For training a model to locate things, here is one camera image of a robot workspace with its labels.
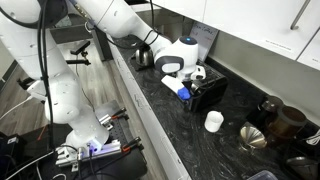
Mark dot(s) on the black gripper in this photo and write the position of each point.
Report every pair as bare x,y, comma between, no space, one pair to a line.
199,75

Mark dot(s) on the black and steel toaster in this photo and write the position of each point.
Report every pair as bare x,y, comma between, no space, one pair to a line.
213,91

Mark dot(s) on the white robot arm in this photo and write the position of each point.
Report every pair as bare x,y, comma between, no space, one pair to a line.
56,83

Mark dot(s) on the white ceramic mug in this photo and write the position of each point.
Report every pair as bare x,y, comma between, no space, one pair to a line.
213,121

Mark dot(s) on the white lower cabinets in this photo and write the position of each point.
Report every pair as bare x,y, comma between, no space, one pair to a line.
146,110

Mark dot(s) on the small whiteboard sign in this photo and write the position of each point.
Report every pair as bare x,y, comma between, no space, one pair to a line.
205,40

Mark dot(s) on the stainless steel coffee carafe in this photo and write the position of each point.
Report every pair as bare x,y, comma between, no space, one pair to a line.
143,56

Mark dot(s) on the steel pour-over funnel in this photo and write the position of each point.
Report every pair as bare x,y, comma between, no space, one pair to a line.
252,137

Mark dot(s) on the black robot cart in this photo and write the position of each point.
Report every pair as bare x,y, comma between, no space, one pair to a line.
133,165

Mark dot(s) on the white upper cabinet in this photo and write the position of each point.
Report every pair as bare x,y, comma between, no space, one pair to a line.
253,20

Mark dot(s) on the brown glass jar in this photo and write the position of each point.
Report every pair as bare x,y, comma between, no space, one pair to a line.
287,121

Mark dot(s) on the clear plastic container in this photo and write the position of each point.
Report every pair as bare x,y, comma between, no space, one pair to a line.
263,175

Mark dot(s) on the black electronics box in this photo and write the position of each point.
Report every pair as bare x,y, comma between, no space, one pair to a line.
11,156

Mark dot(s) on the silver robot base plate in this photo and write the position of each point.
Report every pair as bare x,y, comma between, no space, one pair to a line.
100,151

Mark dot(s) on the black camera stand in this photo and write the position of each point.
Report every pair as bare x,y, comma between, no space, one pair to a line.
80,53

